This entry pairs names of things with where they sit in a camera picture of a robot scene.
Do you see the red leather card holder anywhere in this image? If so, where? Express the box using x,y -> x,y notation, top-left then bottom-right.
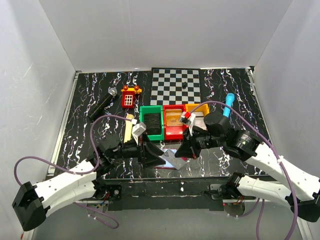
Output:
154,157 -> 188,170

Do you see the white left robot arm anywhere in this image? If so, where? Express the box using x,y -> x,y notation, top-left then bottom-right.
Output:
12,133 -> 165,232

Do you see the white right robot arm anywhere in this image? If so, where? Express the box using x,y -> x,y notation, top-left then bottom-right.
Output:
175,112 -> 320,223

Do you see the white card stack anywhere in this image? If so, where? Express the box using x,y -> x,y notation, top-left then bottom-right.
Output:
194,111 -> 207,131

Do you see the gold card stack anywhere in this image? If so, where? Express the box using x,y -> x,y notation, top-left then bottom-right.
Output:
165,109 -> 183,127

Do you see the black card stack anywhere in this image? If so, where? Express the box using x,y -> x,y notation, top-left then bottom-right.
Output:
143,113 -> 162,135

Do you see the cream toy microphone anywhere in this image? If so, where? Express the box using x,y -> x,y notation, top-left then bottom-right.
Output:
123,114 -> 134,143

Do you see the yellow plastic bin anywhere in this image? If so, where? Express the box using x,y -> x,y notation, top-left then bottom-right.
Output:
185,103 -> 210,118

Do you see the green plastic bin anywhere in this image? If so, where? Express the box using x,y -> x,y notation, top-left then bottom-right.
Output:
139,105 -> 165,141

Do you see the blue toy microphone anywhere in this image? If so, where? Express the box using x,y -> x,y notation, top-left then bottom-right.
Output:
223,93 -> 235,118

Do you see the red toy phone booth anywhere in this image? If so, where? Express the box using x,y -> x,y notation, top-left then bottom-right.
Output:
121,85 -> 142,109

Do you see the black white checkerboard mat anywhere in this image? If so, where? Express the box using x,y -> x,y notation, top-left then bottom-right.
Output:
150,68 -> 201,106

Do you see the black microphone silver head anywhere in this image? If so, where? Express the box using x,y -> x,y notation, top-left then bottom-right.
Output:
87,87 -> 118,122

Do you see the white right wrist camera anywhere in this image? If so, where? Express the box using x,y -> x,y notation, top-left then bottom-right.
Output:
179,111 -> 196,136

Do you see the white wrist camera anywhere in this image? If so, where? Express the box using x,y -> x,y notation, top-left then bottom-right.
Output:
131,119 -> 147,145
179,111 -> 196,136

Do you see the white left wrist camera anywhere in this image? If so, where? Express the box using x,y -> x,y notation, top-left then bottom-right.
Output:
131,119 -> 147,145

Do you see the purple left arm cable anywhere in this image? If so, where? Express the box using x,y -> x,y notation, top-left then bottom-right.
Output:
13,115 -> 137,230

